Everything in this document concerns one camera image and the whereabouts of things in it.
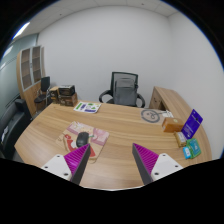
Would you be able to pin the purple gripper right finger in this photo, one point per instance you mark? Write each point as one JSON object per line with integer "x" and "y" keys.
{"x": 153, "y": 166}

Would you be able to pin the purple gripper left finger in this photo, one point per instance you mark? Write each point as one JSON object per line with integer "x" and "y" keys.
{"x": 71, "y": 166}

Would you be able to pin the dark grey computer mouse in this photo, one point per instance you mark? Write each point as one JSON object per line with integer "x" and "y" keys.
{"x": 82, "y": 139}

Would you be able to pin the small tan packet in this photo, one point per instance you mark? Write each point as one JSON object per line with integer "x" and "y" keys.
{"x": 181, "y": 140}

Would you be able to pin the small blue card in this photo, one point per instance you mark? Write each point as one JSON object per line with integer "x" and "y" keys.
{"x": 187, "y": 153}

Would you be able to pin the orange brown box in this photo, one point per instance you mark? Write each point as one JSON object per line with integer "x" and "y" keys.
{"x": 172, "y": 125}

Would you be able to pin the green booklet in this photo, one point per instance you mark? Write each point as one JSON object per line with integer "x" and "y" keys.
{"x": 194, "y": 147}

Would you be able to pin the white green leaflet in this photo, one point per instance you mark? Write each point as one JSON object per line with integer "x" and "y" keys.
{"x": 87, "y": 107}

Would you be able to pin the purple standing sign card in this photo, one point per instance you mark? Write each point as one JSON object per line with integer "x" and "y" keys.
{"x": 192, "y": 124}

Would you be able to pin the dark cardboard boxes stack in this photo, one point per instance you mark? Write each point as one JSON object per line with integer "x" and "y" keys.
{"x": 65, "y": 95}

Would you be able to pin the wooden side return desk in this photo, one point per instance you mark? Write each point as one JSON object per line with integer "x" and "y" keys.
{"x": 166, "y": 99}

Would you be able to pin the small black side chair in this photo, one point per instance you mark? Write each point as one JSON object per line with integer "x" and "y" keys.
{"x": 43, "y": 92}

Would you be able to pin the black sofa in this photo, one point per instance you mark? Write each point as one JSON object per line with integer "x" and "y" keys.
{"x": 12, "y": 124}

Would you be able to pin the black mesh office chair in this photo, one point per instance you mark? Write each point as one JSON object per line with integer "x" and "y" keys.
{"x": 123, "y": 90}

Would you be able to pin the wooden bookshelf cabinet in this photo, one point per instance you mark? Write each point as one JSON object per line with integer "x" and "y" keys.
{"x": 30, "y": 71}

